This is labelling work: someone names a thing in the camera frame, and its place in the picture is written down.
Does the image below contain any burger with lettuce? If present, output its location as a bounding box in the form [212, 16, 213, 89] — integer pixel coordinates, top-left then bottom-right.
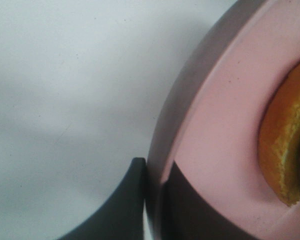
[257, 63, 300, 207]

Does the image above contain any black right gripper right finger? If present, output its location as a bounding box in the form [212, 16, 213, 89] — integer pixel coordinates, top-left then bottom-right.
[162, 161, 243, 240]

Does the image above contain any pink round plate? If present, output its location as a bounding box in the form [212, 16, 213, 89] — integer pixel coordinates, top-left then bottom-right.
[146, 0, 300, 240]

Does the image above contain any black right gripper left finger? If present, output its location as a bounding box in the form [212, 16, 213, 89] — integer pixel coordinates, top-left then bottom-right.
[60, 157, 146, 240]

